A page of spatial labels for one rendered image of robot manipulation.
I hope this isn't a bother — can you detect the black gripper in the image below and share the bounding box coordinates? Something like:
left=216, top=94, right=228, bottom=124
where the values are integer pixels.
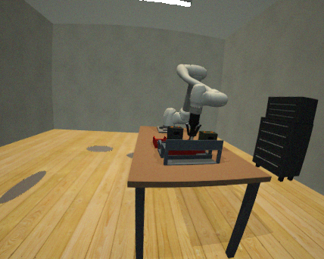
left=185, top=113, right=201, bottom=140

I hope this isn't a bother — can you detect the grey metal shelf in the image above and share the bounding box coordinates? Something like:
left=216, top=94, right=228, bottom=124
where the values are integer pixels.
left=157, top=139, right=223, bottom=166

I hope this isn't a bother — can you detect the dark green case with orange latches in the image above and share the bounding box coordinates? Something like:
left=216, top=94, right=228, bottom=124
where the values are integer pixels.
left=198, top=131, right=218, bottom=140

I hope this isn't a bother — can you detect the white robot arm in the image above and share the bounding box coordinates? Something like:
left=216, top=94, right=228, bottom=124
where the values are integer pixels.
left=159, top=64, right=228, bottom=131

